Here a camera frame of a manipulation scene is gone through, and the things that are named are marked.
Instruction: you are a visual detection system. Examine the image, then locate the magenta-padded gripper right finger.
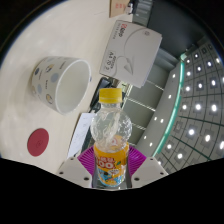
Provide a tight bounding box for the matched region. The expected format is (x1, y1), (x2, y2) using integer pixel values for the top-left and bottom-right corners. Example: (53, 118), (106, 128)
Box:
(126, 146), (170, 189)

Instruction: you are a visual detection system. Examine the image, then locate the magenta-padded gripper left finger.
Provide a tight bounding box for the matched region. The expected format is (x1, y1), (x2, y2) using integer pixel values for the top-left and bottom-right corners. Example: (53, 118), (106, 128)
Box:
(56, 146), (98, 189)

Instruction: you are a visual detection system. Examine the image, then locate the yellow-capped clear drink bottle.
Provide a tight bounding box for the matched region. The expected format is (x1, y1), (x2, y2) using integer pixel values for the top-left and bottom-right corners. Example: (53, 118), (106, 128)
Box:
(90, 87), (133, 188)

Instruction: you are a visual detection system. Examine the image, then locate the flat round red coaster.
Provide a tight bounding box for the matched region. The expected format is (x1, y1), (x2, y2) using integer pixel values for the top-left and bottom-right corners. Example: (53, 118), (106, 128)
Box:
(26, 128), (50, 158)

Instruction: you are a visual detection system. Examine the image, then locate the group of ceiling lights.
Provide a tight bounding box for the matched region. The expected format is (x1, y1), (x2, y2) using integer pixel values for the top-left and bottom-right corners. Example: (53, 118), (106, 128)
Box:
(146, 39), (224, 174)

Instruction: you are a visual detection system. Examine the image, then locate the white patterned paper cup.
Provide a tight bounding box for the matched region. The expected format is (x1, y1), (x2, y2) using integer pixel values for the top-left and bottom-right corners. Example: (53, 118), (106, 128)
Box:
(30, 56), (93, 115)

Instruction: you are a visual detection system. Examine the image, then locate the white copy paper carton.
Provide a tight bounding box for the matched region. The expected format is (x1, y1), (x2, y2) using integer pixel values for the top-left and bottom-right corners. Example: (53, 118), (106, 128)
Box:
(99, 19), (163, 89)

